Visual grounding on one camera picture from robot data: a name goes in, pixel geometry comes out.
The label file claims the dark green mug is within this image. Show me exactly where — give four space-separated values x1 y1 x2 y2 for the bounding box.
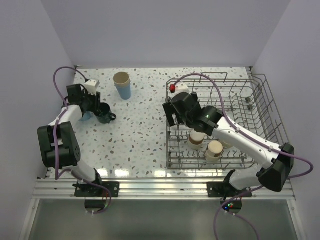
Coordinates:
94 102 117 124

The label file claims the aluminium mounting rail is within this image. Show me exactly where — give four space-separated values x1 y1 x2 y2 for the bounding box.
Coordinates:
31 177 294 200

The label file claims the tall beige cup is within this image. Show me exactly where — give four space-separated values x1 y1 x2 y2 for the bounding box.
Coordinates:
113 71 131 88

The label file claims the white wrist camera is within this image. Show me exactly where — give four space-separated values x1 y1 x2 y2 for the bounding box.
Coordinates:
169 82 190 95
84 79 100 95

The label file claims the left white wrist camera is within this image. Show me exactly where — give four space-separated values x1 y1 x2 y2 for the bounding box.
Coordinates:
84 79 100 95

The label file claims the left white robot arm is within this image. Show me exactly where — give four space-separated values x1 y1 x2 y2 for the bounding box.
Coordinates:
37 79 104 197

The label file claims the round controller board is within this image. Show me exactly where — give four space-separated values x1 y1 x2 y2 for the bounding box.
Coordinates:
220 200 243 214
84 199 107 211

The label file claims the beige brown cup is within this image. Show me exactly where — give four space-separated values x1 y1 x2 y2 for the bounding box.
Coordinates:
204 140 224 162
220 140 233 149
187 130 206 150

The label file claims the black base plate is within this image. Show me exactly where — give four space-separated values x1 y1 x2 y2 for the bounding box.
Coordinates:
72 178 120 198
206 182 252 199

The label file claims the blue plastic cup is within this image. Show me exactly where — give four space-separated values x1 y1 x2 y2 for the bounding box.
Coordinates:
115 84 131 100

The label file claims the right round controller board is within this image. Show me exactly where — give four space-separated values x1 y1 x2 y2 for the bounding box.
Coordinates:
220 200 243 214

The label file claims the left round controller board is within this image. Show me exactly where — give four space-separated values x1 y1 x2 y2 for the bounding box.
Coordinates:
84 199 107 211

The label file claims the light blue ceramic mug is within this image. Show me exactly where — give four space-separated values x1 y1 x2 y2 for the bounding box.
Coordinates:
79 111 92 122

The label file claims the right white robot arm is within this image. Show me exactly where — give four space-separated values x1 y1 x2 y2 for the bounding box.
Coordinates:
162 92 295 197

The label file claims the grey wire dish rack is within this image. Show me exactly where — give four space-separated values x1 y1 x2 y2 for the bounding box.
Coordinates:
166 72 289 176

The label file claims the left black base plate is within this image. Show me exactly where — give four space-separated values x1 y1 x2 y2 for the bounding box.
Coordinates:
72 178 120 198

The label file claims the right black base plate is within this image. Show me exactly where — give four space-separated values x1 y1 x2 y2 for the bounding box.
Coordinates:
206 182 252 199

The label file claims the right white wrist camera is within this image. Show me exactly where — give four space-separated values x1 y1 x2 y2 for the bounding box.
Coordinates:
169 82 190 95

